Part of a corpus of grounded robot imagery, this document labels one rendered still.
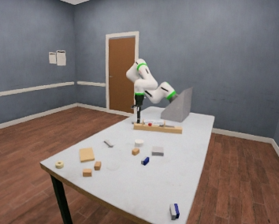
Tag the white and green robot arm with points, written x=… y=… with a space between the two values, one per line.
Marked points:
x=148 y=85

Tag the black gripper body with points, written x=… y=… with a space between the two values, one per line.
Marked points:
x=139 y=103

